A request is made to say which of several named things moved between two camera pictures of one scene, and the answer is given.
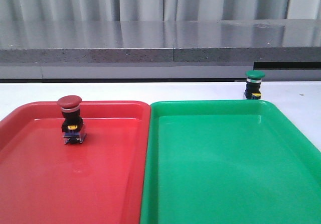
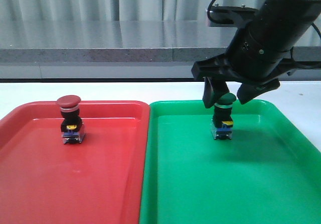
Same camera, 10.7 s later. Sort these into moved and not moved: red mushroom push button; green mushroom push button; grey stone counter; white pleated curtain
Moved: green mushroom push button
Not moved: white pleated curtain; grey stone counter; red mushroom push button
